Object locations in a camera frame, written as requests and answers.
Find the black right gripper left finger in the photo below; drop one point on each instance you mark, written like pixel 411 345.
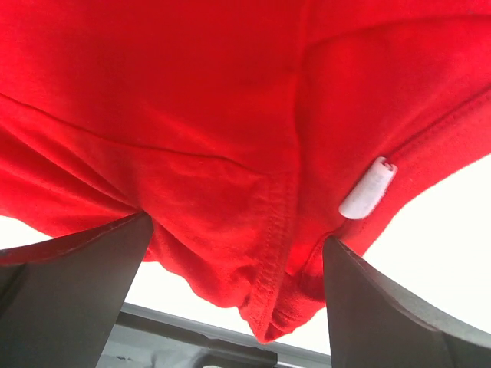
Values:
pixel 60 298

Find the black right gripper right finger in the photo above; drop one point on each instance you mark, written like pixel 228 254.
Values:
pixel 375 322

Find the red t shirt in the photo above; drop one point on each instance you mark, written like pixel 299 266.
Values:
pixel 249 131

